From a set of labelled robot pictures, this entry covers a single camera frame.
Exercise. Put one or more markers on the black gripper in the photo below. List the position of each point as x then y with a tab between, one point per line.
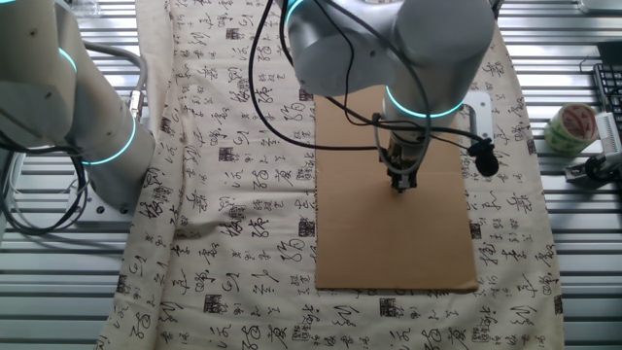
401	160

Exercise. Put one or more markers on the white calligraphy print cloth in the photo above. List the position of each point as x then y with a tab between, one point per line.
233	219

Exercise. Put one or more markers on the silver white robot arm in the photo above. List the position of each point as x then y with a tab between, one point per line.
437	39

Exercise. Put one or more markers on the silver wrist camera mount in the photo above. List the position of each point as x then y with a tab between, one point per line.
478	114

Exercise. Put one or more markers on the black camera clamp stand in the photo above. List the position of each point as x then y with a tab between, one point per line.
595	170

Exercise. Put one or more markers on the clear plastic item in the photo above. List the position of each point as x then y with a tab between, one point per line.
85	7

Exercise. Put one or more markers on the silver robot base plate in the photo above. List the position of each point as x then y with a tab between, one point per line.
112	216

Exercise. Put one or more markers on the black keyboard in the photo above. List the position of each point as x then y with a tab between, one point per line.
611	92

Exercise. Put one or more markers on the brown cardboard sheet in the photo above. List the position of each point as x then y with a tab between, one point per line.
379	233

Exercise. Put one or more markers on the white flat device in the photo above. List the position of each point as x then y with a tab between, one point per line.
602	5

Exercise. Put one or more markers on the clear packing tape roll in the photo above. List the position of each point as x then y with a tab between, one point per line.
571	129

